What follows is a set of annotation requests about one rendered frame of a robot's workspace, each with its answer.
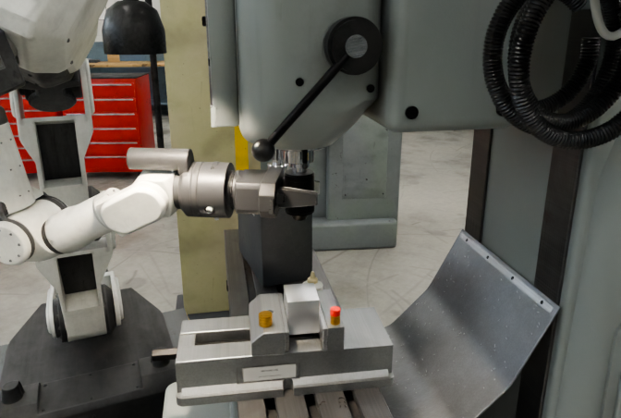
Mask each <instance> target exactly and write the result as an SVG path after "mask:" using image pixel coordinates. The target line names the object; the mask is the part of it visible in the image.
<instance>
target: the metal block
mask: <svg viewBox="0 0 621 418"><path fill-rule="evenodd" d="M284 305H285V309H286V319H287V323H288V328H289V335H297V334H309V333H319V332H320V300H319V297H318V294H317V291H316V288H315V285H314V283H304V284H291V285H284Z"/></svg>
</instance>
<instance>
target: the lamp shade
mask: <svg viewBox="0 0 621 418"><path fill-rule="evenodd" d="M102 36H103V50H104V54H105V55H157V54H166V53H167V52H166V39H165V29H164V25H163V22H162V21H161V18H160V16H159V13H158V11H157V10H156V9H155V8H154V7H152V6H151V5H149V4H148V3H146V2H144V1H139V0H121V1H116V2H115V3H114V4H112V5H111V6H110V7H108V8H107V9H106V10H105V15H104V20H103V27H102Z"/></svg>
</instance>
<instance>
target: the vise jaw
mask: <svg viewBox="0 0 621 418"><path fill-rule="evenodd" d="M262 311H270V312H272V314H273V324H272V325H271V326H270V327H261V326H259V313H260V312H262ZM249 316H250V345H251V355H252V356H257V355H268V354H279V353H285V350H289V328H288V323H287V319H286V309H285V305H284V300H283V294H282V293H278V294H277V293H269V294H260V295H258V296H257V297H256V298H255V299H254V300H253V301H251V302H250V303H249Z"/></svg>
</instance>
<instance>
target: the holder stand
mask: <svg viewBox="0 0 621 418"><path fill-rule="evenodd" d="M237 217H238V238H239V250H240V251H241V253H242V254H243V256H244V258H245V259H246V261H247V262H248V264H249V266H250V268H251V269H252V271H253V272H254V274H255V276H256V277H257V278H258V279H259V281H260V283H261V284H262V286H263V287H270V286H274V285H280V284H285V283H290V282H295V281H300V280H305V279H308V277H310V276H311V271H312V214H311V215H308V217H307V219H305V220H302V221H298V220H294V219H293V218H292V216H291V215H288V214H287V213H286V212H285V208H280V209H279V212H278V214H277V217H276V218H268V217H261V216H260V215H255V214H237Z"/></svg>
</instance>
